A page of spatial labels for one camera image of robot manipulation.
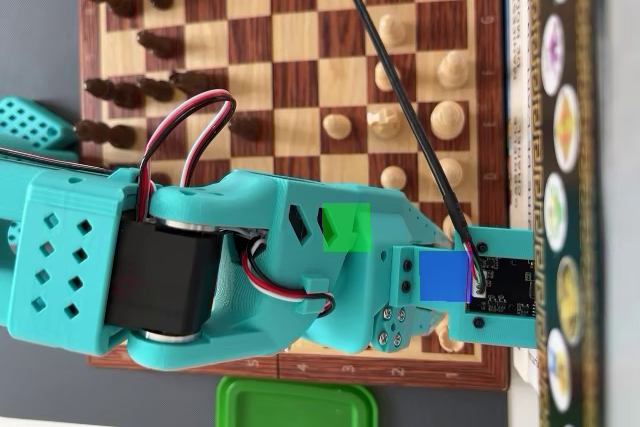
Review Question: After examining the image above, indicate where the dark wooden knight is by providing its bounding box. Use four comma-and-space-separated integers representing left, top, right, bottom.
168, 70, 221, 98

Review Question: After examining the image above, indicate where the red white black servo cable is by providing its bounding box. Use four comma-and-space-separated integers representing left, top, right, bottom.
241, 239, 337, 319
138, 89, 237, 223

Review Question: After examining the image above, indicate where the white wooden pawn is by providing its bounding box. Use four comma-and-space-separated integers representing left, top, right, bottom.
379, 165, 407, 192
373, 61, 401, 93
378, 14, 407, 48
322, 113, 353, 140

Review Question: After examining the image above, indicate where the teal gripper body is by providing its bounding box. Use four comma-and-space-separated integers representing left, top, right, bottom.
272, 180, 407, 354

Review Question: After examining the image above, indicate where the white wooden king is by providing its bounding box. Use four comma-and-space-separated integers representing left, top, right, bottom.
429, 100, 466, 141

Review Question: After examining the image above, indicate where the white book Gabrielle Chanel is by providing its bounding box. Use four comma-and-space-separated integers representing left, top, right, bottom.
507, 0, 526, 383

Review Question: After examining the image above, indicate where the white wooden knight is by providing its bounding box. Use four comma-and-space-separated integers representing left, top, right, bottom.
366, 104, 401, 141

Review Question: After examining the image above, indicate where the large book with medallion cover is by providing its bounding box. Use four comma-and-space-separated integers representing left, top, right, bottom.
528, 0, 604, 427

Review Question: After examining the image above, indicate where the dark wooden bishop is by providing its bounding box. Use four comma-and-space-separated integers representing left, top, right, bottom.
83, 77, 144, 109

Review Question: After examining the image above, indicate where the white wooden queen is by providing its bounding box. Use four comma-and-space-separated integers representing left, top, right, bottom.
434, 156, 464, 188

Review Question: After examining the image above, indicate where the white wooden rook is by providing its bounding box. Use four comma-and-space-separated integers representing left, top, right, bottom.
433, 321, 451, 353

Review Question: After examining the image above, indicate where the white book L'histoire de l'art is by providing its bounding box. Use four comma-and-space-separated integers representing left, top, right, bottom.
522, 0, 542, 391

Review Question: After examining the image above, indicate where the wrist camera board teal mount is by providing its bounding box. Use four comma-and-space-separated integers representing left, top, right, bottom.
392, 225, 539, 349

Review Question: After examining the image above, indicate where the green plastic container lid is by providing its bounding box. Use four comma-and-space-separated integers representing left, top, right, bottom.
215, 375, 379, 427

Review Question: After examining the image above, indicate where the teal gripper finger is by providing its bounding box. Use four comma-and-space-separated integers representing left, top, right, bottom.
405, 307, 449, 341
394, 192, 456, 251

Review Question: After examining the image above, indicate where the black camera cable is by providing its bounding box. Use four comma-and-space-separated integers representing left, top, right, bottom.
334, 0, 484, 298

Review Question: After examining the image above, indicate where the wooden folding chessboard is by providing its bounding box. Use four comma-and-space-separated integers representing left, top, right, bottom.
77, 0, 511, 393

